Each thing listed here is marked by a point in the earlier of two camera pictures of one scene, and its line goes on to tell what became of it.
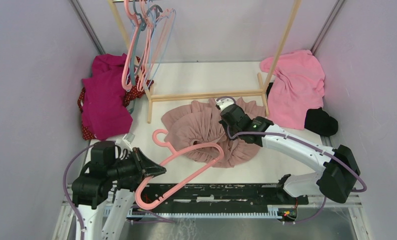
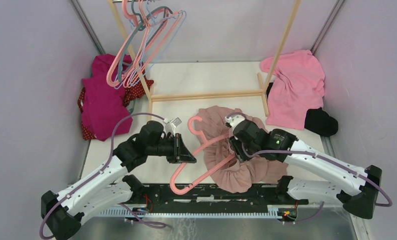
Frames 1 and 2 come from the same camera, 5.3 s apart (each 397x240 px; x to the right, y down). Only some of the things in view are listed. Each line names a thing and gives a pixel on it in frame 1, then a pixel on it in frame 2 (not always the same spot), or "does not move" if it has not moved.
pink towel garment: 298,86 does not move
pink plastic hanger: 175,153 → 207,142
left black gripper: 144,166 → 180,153
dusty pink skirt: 198,121 → 214,123
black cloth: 317,120 does not move
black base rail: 220,195 does not move
